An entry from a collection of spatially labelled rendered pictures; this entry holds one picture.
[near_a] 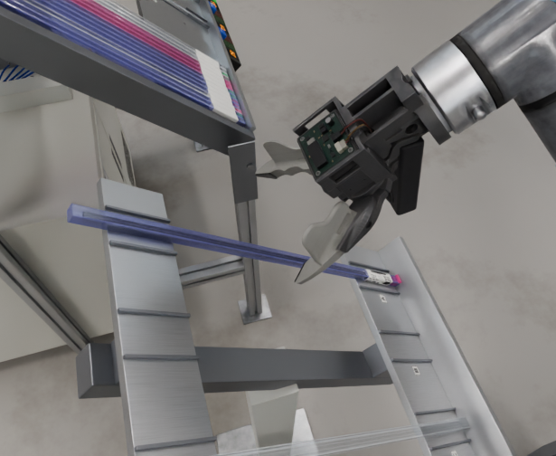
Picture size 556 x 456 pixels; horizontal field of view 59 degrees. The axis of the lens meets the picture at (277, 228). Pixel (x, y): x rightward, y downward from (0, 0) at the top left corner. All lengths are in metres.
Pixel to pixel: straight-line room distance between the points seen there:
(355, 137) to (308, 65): 1.87
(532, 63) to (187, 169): 1.55
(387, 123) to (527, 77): 0.12
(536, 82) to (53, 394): 1.42
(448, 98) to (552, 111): 0.08
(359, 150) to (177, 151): 1.56
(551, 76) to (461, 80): 0.07
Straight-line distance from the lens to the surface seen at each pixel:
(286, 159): 0.55
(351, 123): 0.44
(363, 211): 0.48
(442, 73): 0.45
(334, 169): 0.43
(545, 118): 0.48
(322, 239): 0.47
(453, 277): 1.69
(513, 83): 0.46
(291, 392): 0.61
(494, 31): 0.46
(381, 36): 2.51
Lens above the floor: 1.40
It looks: 56 degrees down
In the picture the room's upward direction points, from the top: straight up
